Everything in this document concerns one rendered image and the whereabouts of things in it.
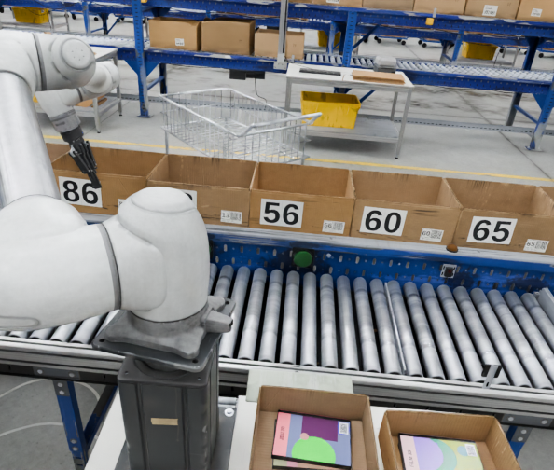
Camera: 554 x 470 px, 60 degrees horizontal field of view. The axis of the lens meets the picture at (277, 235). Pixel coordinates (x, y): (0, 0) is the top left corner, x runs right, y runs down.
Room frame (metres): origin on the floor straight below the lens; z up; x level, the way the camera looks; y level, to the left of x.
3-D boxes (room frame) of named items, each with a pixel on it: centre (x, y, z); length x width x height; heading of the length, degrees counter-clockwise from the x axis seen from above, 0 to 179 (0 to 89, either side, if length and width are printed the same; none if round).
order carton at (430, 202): (1.75, -0.48, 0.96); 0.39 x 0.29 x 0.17; 88
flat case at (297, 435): (0.78, -0.13, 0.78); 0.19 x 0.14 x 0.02; 85
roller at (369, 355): (1.30, -0.33, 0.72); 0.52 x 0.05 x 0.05; 178
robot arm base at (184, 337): (0.73, 0.18, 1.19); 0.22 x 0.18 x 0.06; 79
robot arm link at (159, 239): (0.73, 0.21, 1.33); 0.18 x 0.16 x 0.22; 122
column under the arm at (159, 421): (0.74, 0.20, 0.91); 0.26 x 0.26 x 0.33; 0
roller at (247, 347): (1.31, 0.06, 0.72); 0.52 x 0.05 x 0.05; 178
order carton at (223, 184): (1.77, 0.30, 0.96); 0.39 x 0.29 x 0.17; 88
